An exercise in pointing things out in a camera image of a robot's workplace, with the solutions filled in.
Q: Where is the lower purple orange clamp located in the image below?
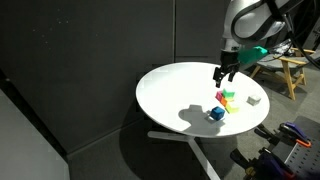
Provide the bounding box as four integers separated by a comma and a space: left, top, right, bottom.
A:
230, 148, 297, 180

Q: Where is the white block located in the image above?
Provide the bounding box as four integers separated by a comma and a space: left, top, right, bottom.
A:
247, 95, 261, 106

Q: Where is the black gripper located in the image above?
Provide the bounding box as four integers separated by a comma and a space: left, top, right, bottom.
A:
213, 51, 240, 88

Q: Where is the black perforated board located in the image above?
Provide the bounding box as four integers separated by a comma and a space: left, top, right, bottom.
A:
272, 116, 320, 180

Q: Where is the pink block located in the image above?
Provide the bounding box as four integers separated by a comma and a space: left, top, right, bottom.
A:
215, 91, 223, 101

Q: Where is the upper purple orange clamp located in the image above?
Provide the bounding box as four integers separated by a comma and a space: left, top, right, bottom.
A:
254, 122, 312, 148

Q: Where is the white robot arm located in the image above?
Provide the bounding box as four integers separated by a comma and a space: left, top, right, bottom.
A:
213, 0, 319, 88

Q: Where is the blue block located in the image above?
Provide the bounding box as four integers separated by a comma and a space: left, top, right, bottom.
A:
210, 106, 225, 120

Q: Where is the round white table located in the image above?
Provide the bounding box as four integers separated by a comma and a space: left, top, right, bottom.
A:
136, 62, 270, 180

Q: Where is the orange block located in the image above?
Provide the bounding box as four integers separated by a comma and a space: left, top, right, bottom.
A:
220, 97, 234, 107

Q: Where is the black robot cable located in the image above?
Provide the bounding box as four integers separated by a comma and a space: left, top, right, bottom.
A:
283, 0, 320, 70

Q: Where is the wooden armchair grey cushion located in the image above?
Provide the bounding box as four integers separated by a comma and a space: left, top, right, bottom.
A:
250, 48, 309, 100

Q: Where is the yellow block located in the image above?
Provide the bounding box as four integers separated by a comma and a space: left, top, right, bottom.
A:
226, 102, 240, 113

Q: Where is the purple orange clamp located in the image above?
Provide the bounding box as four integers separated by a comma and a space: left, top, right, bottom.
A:
230, 148, 297, 180
254, 122, 312, 148

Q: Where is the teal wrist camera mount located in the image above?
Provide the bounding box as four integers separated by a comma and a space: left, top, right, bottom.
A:
238, 46, 268, 64

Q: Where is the clear plastic bag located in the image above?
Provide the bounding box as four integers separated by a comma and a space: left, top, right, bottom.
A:
269, 39, 294, 56

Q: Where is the green block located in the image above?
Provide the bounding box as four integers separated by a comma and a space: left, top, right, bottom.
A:
222, 89, 235, 98

